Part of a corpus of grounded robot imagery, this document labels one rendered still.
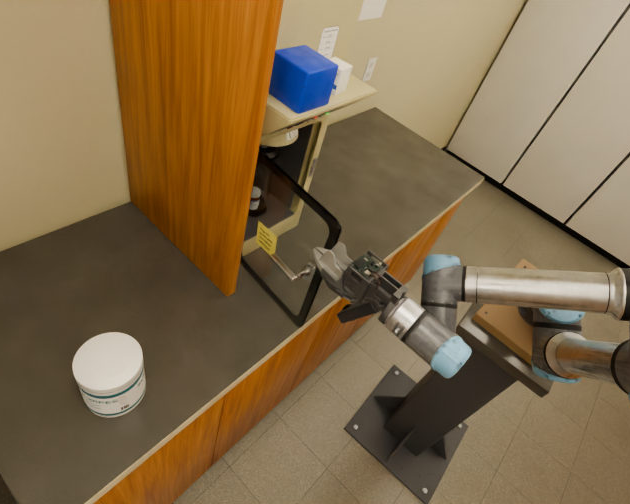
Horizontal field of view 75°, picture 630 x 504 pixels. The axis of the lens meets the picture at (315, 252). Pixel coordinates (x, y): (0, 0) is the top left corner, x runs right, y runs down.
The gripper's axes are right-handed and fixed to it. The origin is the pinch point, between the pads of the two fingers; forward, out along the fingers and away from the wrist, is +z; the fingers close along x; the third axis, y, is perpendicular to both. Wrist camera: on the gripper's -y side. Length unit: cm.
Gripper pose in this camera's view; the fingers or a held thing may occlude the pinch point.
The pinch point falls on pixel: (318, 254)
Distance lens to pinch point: 88.4
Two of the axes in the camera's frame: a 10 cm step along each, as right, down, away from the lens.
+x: -6.5, 4.4, -6.2
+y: 2.4, -6.6, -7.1
